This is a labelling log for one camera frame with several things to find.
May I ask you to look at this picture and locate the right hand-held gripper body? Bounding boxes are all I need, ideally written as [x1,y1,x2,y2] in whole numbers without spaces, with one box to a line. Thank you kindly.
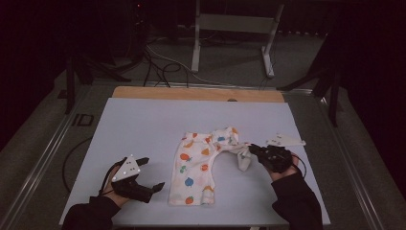
[256,132,306,173]

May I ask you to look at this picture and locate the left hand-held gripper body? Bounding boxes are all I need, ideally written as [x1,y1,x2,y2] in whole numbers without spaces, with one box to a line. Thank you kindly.
[110,154,153,204]

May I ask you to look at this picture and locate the white fruit print baby pants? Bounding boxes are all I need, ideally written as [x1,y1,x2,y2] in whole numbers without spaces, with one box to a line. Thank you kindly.
[168,126,253,206]

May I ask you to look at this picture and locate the person's left hand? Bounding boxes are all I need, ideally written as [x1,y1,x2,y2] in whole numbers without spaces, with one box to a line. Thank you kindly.
[101,160,132,209]

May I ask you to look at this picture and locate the person's right hand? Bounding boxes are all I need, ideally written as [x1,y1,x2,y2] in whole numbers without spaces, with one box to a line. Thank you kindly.
[267,152,302,183]

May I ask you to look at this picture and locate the wooden table board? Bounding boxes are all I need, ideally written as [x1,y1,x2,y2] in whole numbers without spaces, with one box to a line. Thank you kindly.
[112,85,285,104]

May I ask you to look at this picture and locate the black tripod stand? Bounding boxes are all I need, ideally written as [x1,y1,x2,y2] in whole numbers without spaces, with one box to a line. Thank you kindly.
[277,32,342,127]
[64,53,132,116]

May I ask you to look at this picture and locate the white metal stand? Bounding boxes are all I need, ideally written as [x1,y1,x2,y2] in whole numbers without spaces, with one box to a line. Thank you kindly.
[190,0,285,80]

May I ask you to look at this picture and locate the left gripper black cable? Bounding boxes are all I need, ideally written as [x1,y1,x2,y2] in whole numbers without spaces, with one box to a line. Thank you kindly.
[98,161,121,196]

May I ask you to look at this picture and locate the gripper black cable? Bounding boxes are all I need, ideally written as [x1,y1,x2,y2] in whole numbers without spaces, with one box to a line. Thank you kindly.
[98,161,121,196]
[290,152,307,179]

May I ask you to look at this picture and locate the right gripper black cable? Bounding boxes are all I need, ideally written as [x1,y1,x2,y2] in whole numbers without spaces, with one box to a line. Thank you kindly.
[290,152,307,179]

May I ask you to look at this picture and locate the black looped floor cable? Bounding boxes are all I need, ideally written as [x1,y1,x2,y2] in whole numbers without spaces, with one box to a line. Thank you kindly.
[61,136,94,194]

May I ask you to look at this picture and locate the white floor cable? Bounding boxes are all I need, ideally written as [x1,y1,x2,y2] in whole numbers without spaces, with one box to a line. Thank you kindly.
[147,44,267,88]

